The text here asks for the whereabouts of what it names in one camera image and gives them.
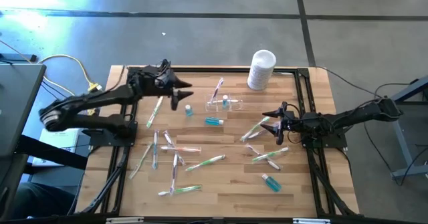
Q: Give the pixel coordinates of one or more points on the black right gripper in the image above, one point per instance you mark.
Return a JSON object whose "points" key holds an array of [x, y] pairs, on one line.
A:
{"points": [[294, 122]]}

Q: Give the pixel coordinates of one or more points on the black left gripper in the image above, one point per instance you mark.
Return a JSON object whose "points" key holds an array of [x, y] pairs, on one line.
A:
{"points": [[150, 80]]}

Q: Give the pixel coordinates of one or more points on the green toothbrush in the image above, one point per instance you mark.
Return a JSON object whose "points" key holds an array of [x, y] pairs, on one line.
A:
{"points": [[277, 151], [140, 160], [187, 189], [154, 112], [254, 129], [205, 162]]}

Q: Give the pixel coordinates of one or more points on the orange toothbrush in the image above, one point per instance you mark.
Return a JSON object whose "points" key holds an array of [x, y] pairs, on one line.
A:
{"points": [[180, 149]]}

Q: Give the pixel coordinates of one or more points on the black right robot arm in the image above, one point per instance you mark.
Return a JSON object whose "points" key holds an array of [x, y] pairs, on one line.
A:
{"points": [[361, 113]]}

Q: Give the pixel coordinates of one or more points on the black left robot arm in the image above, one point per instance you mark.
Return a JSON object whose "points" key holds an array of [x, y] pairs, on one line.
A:
{"points": [[100, 97]]}

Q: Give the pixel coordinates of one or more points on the clear acrylic organizer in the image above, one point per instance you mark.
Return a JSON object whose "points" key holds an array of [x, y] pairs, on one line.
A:
{"points": [[234, 107]]}

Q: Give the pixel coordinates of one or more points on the white cylindrical wipes canister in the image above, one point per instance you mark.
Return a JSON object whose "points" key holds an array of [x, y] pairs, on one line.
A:
{"points": [[261, 72]]}

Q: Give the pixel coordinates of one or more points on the wrapped blue toothbrush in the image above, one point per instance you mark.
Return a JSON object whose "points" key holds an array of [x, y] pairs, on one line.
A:
{"points": [[155, 150]]}

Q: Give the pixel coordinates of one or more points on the white booklet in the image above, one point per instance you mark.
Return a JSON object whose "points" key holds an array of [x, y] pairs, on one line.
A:
{"points": [[60, 138]]}

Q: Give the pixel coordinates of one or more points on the black stand beam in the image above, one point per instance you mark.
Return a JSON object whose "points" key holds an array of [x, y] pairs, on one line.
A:
{"points": [[50, 152]]}

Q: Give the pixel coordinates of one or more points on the dark grey monitor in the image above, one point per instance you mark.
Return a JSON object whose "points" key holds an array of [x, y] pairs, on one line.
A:
{"points": [[16, 110]]}

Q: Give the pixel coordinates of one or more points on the person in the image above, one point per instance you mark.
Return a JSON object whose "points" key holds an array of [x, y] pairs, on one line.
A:
{"points": [[40, 200]]}

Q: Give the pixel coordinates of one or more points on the white metal bracket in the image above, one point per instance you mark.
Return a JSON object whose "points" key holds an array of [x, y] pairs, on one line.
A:
{"points": [[311, 221], [123, 220]]}

